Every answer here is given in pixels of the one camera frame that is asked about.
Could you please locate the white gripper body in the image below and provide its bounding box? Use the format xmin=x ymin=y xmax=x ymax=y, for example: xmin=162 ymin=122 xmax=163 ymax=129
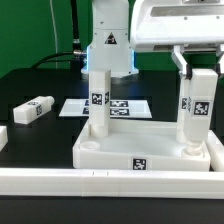
xmin=130 ymin=0 xmax=224 ymax=52

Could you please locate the white front fence bar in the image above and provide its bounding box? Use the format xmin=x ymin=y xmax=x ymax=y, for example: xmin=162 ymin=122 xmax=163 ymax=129
xmin=0 ymin=168 xmax=224 ymax=199

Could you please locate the black cable with connector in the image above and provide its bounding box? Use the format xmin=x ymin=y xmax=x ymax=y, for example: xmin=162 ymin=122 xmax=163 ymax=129
xmin=31 ymin=0 xmax=88 ymax=70

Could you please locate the white desk top tray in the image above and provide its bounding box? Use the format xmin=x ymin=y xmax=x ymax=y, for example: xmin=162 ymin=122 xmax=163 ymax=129
xmin=73 ymin=119 xmax=210 ymax=171

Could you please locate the white right fence bar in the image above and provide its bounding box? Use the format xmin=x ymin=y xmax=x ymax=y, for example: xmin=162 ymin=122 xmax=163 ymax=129
xmin=206 ymin=130 xmax=224 ymax=172

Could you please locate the white fence bar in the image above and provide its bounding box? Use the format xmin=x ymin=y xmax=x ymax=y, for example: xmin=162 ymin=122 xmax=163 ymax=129
xmin=206 ymin=130 xmax=224 ymax=172
xmin=0 ymin=168 xmax=224 ymax=199

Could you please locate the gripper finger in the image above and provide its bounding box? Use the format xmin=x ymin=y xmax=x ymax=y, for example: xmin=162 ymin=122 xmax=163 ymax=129
xmin=171 ymin=45 xmax=192 ymax=79
xmin=216 ymin=44 xmax=224 ymax=75

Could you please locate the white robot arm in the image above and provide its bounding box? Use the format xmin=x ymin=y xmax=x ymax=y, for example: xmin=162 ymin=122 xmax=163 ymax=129
xmin=83 ymin=0 xmax=224 ymax=78

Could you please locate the white marker base plate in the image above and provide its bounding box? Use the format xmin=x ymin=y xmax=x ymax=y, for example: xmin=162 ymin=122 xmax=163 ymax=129
xmin=59 ymin=99 xmax=152 ymax=119

